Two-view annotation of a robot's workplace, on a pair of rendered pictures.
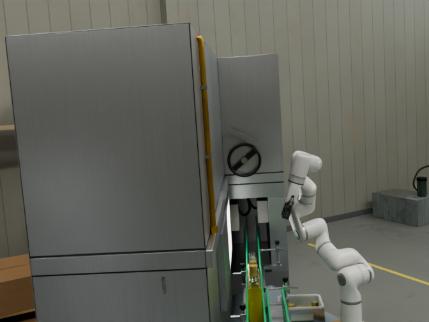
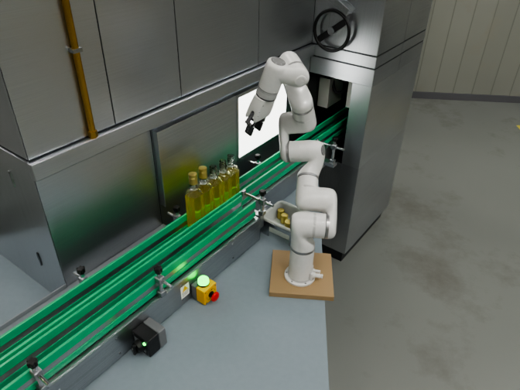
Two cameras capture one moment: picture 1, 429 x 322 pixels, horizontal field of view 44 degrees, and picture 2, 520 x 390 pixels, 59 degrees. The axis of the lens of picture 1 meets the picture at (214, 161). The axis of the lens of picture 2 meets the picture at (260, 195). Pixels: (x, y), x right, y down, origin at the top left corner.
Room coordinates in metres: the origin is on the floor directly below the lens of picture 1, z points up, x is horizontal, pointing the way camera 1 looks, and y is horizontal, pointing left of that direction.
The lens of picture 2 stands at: (1.07, -1.16, 2.09)
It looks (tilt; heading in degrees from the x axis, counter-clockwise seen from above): 34 degrees down; 32
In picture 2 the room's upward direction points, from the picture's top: 1 degrees clockwise
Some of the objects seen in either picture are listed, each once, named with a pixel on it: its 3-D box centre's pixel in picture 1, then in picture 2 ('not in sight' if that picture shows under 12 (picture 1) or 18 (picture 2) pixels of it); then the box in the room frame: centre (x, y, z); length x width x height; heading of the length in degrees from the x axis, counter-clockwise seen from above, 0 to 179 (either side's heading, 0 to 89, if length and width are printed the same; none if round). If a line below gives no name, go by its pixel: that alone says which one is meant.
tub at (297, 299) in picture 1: (300, 308); (289, 223); (2.56, -0.39, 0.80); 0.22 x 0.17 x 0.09; 86
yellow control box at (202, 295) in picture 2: not in sight; (204, 290); (2.02, -0.32, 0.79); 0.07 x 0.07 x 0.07; 86
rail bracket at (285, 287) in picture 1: (280, 289); (258, 200); (2.45, -0.28, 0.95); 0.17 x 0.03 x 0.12; 86
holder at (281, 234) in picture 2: (295, 310); (284, 223); (2.56, -0.36, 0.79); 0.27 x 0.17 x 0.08; 86
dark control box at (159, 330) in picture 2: not in sight; (149, 337); (1.74, -0.30, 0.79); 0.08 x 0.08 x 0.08; 86
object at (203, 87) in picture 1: (207, 135); (70, 22); (1.91, 0.02, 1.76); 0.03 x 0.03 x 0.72; 86
